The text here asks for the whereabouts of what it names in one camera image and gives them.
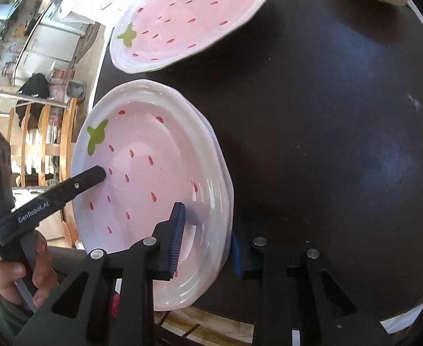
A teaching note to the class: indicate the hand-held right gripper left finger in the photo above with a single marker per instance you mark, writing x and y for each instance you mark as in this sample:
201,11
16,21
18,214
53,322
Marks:
178,238

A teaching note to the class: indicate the grey plastic bin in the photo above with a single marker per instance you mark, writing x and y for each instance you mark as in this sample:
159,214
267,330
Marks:
75,89

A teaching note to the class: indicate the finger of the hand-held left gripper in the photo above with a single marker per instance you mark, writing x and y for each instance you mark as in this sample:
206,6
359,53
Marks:
70,187

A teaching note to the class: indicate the pink strawberry plate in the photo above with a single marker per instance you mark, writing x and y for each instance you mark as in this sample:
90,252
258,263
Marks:
221,158
143,183
197,14

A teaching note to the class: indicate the white kitchen cabinet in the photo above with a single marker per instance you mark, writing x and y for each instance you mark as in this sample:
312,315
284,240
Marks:
45,43

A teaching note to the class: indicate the person's left hand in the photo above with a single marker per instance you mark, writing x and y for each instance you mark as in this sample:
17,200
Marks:
43,270

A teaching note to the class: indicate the wooden chair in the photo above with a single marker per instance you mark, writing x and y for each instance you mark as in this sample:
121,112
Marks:
67,133

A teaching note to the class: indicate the black cloth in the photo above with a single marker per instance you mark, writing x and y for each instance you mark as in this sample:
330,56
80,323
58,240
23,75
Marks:
34,86

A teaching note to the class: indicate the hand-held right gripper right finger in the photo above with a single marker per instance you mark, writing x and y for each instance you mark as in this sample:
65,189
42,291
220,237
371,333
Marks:
238,259

